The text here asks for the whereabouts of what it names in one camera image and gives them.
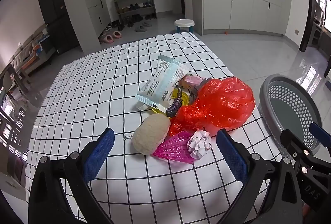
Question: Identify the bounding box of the white blue snack packet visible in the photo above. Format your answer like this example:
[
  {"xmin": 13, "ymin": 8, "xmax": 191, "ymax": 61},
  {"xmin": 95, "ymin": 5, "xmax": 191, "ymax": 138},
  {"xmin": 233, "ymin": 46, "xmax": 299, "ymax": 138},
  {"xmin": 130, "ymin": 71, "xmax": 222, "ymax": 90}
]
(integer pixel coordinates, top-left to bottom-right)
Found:
[{"xmin": 135, "ymin": 55, "xmax": 190, "ymax": 113}]

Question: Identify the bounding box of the black wardrobe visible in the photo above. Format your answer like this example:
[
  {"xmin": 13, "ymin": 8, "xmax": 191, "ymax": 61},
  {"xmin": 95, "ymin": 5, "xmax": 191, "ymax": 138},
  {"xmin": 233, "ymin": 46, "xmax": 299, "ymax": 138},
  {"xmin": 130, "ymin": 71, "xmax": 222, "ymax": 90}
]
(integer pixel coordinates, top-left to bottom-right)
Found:
[{"xmin": 37, "ymin": 0, "xmax": 80, "ymax": 55}]

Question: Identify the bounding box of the red plastic bag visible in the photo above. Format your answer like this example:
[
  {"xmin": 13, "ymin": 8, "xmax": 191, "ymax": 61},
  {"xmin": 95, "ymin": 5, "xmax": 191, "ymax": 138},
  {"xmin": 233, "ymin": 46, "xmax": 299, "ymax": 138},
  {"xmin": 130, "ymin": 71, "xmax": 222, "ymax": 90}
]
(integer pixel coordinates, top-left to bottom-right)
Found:
[{"xmin": 169, "ymin": 77, "xmax": 256, "ymax": 137}]

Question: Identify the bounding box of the grey cabinet counter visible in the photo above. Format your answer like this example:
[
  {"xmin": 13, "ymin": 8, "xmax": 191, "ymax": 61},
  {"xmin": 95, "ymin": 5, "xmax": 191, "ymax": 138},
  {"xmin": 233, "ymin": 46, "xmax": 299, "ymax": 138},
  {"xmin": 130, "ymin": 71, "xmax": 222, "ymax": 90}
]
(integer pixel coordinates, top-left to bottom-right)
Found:
[{"xmin": 191, "ymin": 0, "xmax": 290, "ymax": 37}]

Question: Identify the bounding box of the pink snack packet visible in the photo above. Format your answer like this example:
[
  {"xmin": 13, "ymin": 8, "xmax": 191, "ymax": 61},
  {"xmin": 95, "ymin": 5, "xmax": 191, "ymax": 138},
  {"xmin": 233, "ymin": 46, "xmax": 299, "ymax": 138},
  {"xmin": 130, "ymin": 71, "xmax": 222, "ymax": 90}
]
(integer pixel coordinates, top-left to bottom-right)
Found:
[{"xmin": 180, "ymin": 74, "xmax": 205, "ymax": 90}]

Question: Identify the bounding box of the pink plastic shuttlecock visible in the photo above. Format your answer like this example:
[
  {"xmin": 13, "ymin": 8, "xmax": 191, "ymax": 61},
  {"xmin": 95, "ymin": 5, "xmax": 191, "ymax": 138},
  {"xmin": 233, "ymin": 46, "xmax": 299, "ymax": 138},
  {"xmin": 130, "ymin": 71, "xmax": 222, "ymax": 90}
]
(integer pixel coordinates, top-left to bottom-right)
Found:
[{"xmin": 152, "ymin": 131, "xmax": 197, "ymax": 164}]

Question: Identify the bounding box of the white checked cloth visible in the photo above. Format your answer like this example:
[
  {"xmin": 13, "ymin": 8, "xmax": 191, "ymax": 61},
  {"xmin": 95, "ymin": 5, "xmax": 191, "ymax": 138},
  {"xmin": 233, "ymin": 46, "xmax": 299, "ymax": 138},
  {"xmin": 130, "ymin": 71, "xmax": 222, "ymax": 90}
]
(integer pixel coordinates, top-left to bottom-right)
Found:
[{"xmin": 24, "ymin": 32, "xmax": 287, "ymax": 224}]

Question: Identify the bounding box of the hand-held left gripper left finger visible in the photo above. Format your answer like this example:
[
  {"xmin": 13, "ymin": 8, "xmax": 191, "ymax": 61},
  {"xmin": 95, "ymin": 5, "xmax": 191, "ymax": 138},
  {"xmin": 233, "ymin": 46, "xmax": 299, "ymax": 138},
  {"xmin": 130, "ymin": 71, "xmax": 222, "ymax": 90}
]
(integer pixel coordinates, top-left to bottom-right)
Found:
[{"xmin": 28, "ymin": 128, "xmax": 115, "ymax": 224}]

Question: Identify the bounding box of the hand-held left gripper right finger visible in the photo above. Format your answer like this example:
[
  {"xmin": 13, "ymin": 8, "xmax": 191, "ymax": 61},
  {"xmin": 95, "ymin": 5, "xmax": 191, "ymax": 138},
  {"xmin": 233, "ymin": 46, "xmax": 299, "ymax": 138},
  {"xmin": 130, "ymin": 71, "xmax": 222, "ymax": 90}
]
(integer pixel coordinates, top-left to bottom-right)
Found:
[{"xmin": 216, "ymin": 129, "xmax": 303, "ymax": 224}]

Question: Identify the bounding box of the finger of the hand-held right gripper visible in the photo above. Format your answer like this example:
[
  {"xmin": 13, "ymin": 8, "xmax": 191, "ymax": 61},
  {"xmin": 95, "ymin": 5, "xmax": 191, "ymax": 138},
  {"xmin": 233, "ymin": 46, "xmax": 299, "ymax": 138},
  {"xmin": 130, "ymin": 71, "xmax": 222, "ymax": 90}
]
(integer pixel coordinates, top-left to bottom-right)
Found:
[
  {"xmin": 309, "ymin": 122, "xmax": 331, "ymax": 162},
  {"xmin": 280, "ymin": 129, "xmax": 317, "ymax": 175}
]

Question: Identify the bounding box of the group of dark shoes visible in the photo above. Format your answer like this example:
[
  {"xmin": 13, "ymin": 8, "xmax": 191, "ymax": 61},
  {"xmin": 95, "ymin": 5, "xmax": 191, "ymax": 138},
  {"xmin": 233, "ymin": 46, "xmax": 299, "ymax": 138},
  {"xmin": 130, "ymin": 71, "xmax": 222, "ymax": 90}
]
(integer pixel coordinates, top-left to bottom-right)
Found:
[{"xmin": 118, "ymin": 0, "xmax": 156, "ymax": 28}]

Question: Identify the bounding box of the white shelf cabinet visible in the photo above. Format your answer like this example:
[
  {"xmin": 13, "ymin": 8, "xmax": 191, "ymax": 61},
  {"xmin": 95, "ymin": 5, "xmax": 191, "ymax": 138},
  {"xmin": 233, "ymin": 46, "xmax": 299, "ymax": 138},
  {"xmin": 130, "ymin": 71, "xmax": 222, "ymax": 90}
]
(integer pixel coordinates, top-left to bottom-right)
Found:
[{"xmin": 78, "ymin": 0, "xmax": 112, "ymax": 52}]

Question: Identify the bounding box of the purple dinosaur toy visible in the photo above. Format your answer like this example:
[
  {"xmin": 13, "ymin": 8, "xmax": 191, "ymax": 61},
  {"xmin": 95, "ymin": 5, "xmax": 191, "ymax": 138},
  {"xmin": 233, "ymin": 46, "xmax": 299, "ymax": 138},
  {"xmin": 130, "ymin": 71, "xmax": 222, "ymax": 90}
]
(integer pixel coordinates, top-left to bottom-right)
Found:
[{"xmin": 165, "ymin": 86, "xmax": 185, "ymax": 117}]

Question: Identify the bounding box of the white stool with teal legs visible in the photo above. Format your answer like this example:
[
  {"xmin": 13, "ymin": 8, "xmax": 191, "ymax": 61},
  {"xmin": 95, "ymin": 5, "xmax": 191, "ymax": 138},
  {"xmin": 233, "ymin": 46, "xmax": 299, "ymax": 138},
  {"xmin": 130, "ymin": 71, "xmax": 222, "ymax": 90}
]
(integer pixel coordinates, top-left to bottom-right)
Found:
[{"xmin": 174, "ymin": 19, "xmax": 195, "ymax": 33}]

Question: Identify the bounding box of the paper ball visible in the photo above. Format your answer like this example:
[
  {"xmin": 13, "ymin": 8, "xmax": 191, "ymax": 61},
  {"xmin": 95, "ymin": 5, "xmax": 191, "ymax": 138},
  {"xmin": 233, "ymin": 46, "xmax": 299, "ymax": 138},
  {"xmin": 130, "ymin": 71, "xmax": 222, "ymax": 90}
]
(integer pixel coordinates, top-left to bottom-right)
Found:
[{"xmin": 187, "ymin": 129, "xmax": 212, "ymax": 160}]

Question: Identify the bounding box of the grey shoe rack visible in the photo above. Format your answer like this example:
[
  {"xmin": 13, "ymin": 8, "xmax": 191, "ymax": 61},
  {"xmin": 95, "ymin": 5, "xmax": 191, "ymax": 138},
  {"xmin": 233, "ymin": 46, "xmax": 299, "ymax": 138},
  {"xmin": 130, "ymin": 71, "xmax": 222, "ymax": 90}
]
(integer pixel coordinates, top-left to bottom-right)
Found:
[{"xmin": 114, "ymin": 0, "xmax": 157, "ymax": 25}]

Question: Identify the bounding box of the grey perforated basket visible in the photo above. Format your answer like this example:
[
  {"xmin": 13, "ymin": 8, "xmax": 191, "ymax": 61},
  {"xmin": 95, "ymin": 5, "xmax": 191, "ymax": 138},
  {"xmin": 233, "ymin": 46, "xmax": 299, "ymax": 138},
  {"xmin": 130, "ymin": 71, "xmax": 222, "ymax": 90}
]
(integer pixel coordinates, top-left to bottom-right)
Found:
[{"xmin": 259, "ymin": 74, "xmax": 322, "ymax": 151}]

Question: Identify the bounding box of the beige plush toy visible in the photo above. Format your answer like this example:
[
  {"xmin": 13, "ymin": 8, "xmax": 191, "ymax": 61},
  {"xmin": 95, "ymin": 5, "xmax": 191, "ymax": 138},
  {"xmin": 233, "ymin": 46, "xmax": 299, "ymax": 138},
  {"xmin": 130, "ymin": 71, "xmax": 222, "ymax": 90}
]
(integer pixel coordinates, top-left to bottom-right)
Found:
[{"xmin": 123, "ymin": 113, "xmax": 171, "ymax": 155}]

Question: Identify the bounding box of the grey sofa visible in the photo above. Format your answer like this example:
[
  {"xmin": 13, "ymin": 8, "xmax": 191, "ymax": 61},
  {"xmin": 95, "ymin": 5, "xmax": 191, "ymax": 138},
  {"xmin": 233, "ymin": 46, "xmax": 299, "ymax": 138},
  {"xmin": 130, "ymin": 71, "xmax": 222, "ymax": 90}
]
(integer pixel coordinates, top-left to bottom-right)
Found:
[{"xmin": 10, "ymin": 24, "xmax": 56, "ymax": 75}]

